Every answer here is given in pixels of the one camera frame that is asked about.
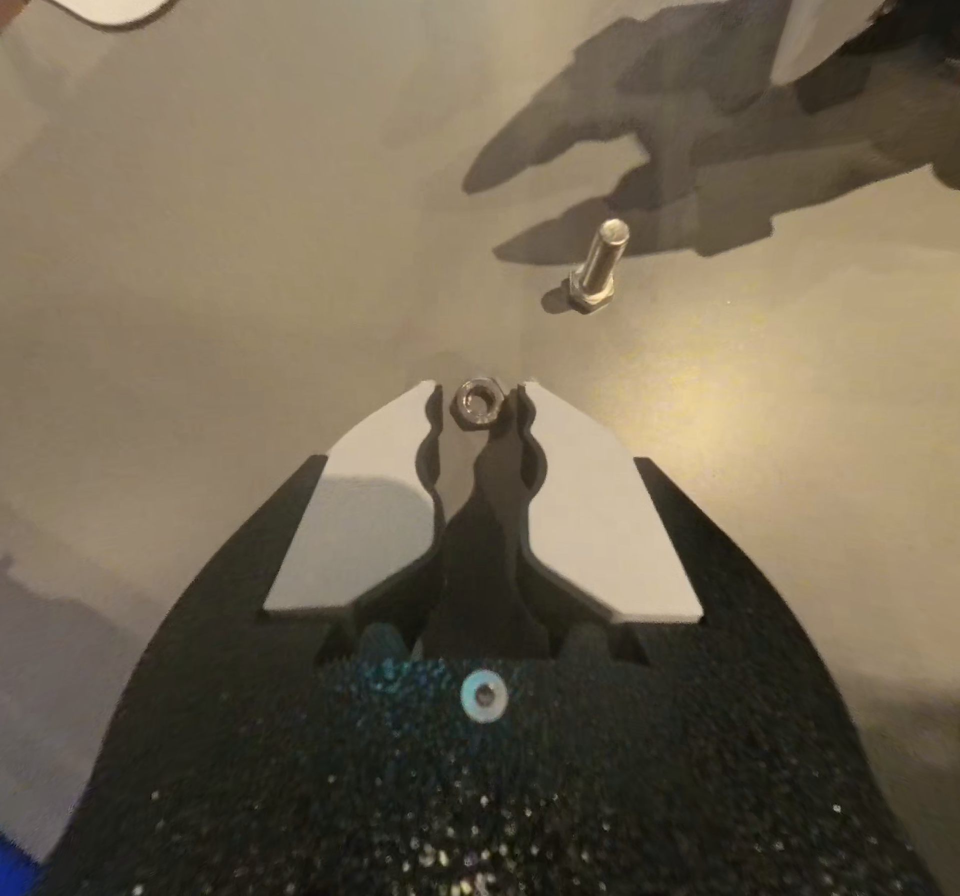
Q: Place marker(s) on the blue object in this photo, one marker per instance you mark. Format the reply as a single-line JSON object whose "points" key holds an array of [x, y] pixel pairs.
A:
{"points": [[16, 870]]}

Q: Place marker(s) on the steel hex nut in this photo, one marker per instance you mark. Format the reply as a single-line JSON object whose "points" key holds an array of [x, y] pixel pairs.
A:
{"points": [[474, 404]]}

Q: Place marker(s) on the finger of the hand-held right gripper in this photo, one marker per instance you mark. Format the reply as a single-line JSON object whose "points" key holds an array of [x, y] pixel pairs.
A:
{"points": [[832, 18]]}

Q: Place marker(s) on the steel hex bolt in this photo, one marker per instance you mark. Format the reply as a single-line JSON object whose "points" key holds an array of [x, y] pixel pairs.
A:
{"points": [[597, 265]]}

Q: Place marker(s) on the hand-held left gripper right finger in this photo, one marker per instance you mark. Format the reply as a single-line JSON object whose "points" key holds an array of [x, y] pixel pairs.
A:
{"points": [[600, 528]]}

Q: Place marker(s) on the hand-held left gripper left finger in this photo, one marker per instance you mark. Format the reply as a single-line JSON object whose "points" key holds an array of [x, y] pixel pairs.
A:
{"points": [[352, 521]]}

